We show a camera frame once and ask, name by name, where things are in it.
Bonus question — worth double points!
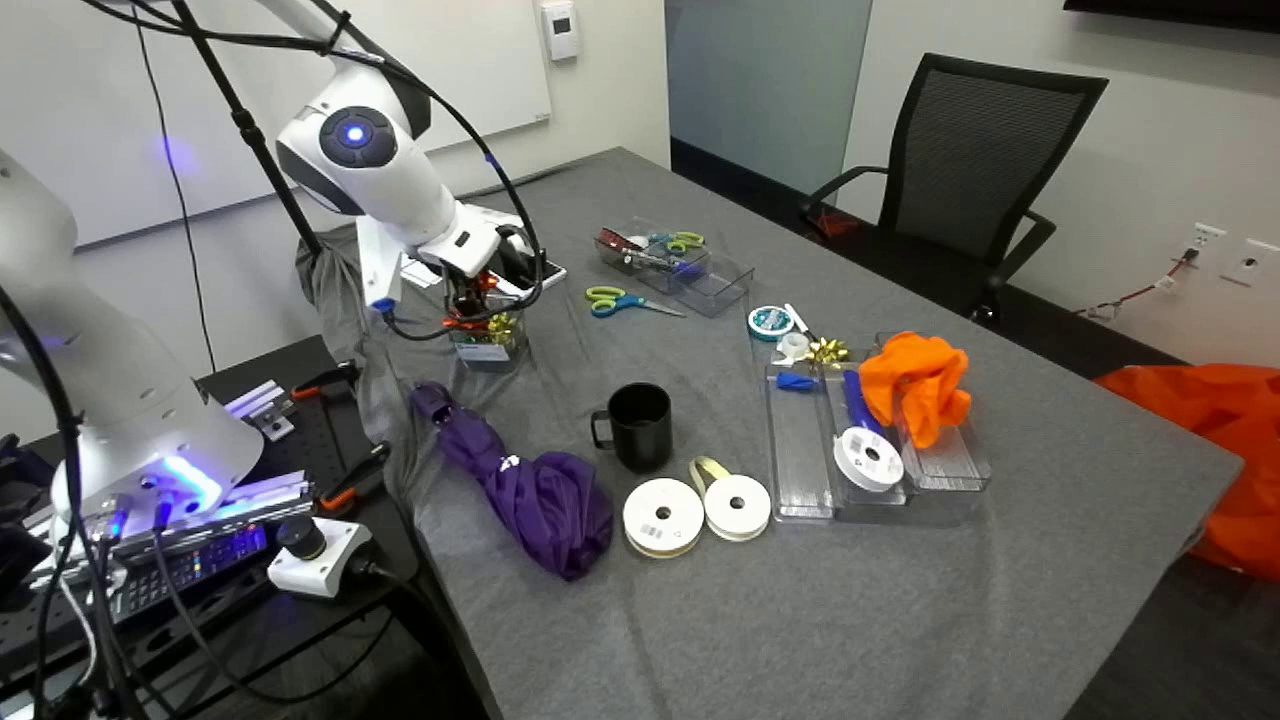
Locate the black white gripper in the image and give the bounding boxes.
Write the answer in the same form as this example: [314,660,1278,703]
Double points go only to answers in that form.
[422,221,565,296]

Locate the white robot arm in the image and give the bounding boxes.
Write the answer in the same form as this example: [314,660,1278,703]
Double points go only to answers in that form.
[262,0,562,317]

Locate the gold gift bow in small tray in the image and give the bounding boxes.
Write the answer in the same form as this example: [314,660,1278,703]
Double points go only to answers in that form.
[490,312,524,349]

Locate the small clear plastic tray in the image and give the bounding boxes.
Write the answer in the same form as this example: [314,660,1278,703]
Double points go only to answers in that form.
[458,317,524,365]

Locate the clear tray with pens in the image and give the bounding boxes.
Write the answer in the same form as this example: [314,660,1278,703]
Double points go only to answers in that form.
[596,228,753,317]

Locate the blue ribbon roll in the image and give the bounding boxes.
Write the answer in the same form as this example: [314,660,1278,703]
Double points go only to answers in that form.
[746,302,797,340]

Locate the large white ribbon spool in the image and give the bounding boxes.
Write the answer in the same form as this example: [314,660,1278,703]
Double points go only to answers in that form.
[623,476,705,558]

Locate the long clear plastic tray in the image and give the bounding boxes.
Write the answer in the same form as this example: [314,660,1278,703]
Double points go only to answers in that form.
[769,370,834,518]

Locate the small white gold ribbon spool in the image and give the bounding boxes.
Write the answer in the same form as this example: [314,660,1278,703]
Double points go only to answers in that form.
[694,454,772,544]

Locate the white ribbon spool on tray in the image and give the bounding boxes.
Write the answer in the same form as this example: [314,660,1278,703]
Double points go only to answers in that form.
[834,427,906,491]

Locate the clear tray under orange cloth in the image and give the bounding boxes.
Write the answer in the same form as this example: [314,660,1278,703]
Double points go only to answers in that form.
[906,427,994,491]

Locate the black mug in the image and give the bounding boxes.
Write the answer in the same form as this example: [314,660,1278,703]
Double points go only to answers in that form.
[587,384,672,471]

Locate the purple folded umbrella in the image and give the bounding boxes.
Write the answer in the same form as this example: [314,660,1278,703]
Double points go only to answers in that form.
[410,384,618,580]

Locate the gold gift bow on table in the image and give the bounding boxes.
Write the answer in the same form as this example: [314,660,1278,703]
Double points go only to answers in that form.
[804,335,851,367]

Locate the orange cloth on table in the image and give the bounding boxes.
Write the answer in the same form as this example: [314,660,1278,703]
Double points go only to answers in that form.
[856,330,974,446]

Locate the black office chair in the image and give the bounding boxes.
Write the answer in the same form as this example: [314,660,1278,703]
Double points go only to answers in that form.
[801,50,1110,325]

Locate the orange fabric on floor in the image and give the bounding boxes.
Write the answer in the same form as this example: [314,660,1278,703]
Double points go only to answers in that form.
[1094,358,1280,585]

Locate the blue green handled scissors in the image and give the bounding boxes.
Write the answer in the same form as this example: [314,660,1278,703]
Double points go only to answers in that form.
[586,285,669,319]

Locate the white thermostat on wall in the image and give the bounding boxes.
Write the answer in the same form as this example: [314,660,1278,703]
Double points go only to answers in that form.
[540,0,581,64]

